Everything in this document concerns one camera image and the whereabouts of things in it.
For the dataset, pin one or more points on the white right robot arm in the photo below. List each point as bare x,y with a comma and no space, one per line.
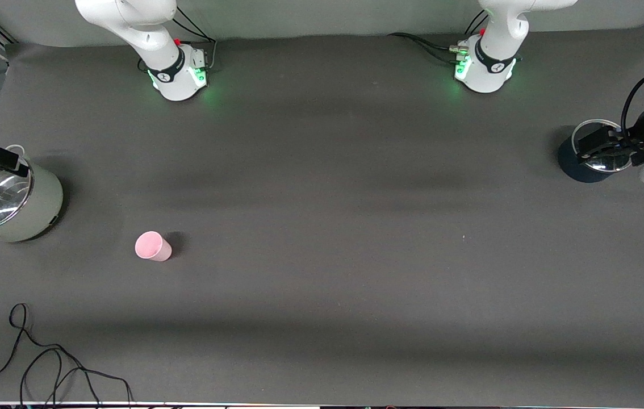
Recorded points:
146,28

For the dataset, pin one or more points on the pink plastic cup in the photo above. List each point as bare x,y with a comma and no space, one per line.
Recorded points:
149,245

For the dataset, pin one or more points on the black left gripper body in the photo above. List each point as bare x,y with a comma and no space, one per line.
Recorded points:
642,131

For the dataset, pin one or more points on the dark blue cooking pot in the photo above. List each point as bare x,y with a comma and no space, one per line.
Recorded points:
569,167

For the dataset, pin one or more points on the white cooking pot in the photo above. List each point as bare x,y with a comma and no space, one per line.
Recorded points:
44,210

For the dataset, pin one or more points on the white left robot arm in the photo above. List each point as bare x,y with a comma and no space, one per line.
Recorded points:
495,34

